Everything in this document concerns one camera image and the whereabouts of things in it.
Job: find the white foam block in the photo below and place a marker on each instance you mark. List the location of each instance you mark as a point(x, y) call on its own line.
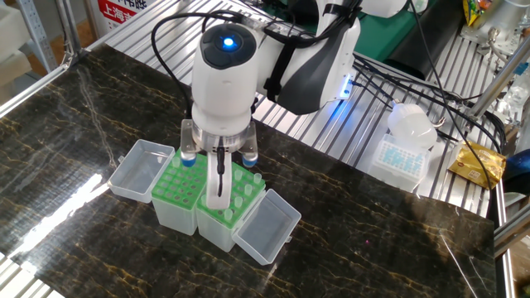
point(12, 45)

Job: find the dark blue object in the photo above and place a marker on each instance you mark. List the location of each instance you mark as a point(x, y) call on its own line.
point(517, 169)

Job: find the aluminium frame bar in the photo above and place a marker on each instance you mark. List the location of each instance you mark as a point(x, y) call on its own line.
point(501, 78)
point(513, 234)

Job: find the yellow red snack bag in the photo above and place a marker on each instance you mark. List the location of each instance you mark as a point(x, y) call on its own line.
point(474, 10)

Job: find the clear tip box blue rack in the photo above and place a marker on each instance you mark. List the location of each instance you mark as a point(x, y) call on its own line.
point(397, 165)

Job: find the grey wrist camera blue label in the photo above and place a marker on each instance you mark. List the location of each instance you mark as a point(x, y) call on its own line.
point(186, 140)

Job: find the black marble pattern board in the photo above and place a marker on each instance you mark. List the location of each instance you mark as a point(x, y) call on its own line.
point(352, 240)

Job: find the clear tip box green rack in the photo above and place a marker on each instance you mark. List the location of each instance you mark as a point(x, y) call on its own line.
point(178, 219)
point(215, 236)

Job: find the perforated metal shelf post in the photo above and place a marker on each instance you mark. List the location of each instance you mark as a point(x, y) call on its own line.
point(37, 37)

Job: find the diagonal aluminium strut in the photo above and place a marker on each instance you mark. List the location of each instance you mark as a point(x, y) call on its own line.
point(70, 25)

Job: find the white translucent plastic container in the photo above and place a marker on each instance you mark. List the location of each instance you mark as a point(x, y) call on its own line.
point(412, 124)

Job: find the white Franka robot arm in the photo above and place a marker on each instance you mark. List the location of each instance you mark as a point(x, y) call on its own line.
point(225, 91)

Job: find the dark green mat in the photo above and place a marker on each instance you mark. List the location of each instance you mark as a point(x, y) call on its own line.
point(381, 37)

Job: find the clear large pipette tip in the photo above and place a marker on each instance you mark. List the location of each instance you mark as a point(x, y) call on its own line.
point(238, 174)
point(238, 201)
point(248, 189)
point(228, 214)
point(257, 178)
point(175, 162)

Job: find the clear plastic bag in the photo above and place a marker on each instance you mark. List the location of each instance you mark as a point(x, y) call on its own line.
point(515, 97)

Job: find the silver white second robot arm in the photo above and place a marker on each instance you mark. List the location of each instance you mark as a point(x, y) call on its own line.
point(501, 20)

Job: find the red sign white characters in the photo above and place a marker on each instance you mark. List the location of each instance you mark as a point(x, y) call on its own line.
point(116, 10)

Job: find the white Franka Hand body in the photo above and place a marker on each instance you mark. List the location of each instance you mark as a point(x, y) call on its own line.
point(213, 182)

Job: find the gold foil bag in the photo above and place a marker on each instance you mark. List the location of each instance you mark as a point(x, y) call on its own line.
point(476, 165)

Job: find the black cylindrical bin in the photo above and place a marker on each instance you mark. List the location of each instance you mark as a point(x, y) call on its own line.
point(426, 41)

